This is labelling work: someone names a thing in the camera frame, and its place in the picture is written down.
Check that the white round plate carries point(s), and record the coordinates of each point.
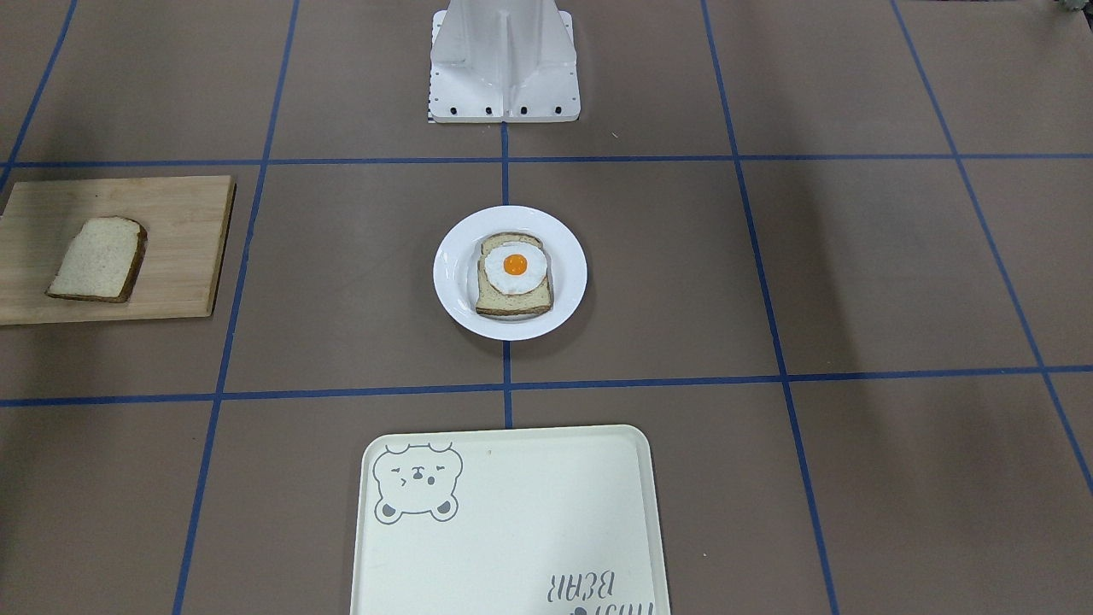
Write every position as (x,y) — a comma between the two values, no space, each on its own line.
(457,284)

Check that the bread slice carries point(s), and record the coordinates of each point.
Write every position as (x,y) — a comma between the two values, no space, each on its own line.
(102,261)
(494,304)

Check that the bread slice under egg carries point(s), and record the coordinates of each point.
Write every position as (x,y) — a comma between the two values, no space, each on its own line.
(494,304)

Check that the fried egg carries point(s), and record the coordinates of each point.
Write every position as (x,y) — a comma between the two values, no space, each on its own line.
(515,268)

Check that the cream bear tray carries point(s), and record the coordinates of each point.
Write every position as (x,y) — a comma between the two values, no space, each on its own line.
(560,520)

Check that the wooden cutting board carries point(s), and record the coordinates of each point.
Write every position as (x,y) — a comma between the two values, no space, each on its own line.
(186,221)

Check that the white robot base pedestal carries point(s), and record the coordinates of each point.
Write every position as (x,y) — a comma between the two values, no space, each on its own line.
(503,61)

